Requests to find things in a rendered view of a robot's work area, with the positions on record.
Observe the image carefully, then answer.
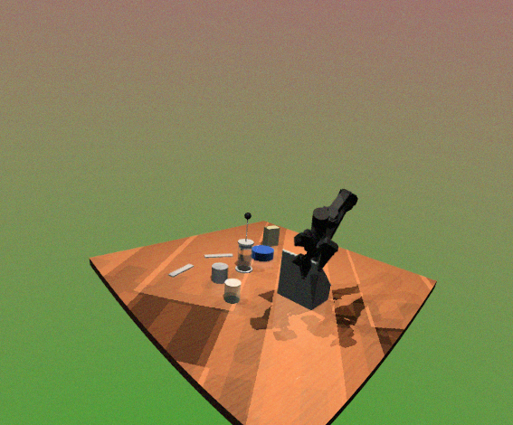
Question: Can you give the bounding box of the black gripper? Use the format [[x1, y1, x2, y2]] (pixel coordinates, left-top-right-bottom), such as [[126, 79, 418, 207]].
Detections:
[[292, 233, 338, 279]]

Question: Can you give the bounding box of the blue short cylinder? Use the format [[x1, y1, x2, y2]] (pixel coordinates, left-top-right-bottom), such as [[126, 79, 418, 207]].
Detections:
[[252, 245, 274, 261]]

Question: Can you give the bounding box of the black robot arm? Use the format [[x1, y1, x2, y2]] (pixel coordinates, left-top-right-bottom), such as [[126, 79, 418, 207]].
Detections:
[[294, 189, 358, 250]]

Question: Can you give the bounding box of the glass french press with black handle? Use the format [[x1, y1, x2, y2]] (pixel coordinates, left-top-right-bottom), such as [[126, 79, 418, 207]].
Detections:
[[235, 212, 254, 273]]

